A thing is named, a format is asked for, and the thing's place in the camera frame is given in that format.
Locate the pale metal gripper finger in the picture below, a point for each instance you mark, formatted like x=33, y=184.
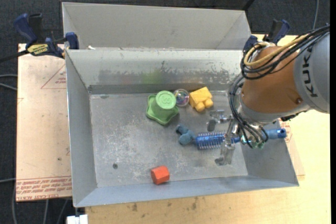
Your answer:
x=214, y=124
x=227, y=154

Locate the blue hairbrush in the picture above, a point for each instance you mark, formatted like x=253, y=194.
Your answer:
x=210, y=140

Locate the yellow toy block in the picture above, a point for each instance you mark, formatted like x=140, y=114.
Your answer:
x=200, y=98

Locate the teal toy figure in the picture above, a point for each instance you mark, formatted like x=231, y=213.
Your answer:
x=185, y=135

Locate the clear iridescent ball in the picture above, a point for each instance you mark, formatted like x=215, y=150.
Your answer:
x=182, y=98

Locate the green star-shaped cup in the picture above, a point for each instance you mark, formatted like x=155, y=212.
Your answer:
x=162, y=107

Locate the orange-red hexagonal block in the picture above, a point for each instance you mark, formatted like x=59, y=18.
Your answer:
x=160, y=175

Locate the grey metal bin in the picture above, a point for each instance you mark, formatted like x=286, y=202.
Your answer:
x=136, y=144

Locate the brown cardboard board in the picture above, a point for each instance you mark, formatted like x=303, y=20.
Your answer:
x=42, y=123

